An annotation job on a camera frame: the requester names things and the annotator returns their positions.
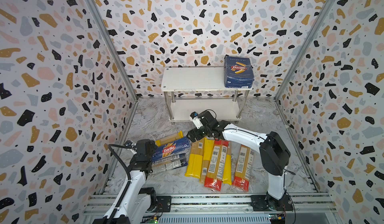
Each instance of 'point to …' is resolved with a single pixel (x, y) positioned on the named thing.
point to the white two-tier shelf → (188, 89)
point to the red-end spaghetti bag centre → (213, 180)
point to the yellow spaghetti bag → (194, 168)
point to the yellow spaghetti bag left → (160, 142)
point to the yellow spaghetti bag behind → (208, 146)
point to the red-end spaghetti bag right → (244, 168)
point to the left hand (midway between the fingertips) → (146, 145)
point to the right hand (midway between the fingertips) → (189, 131)
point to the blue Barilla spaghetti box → (168, 150)
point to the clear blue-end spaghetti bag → (175, 162)
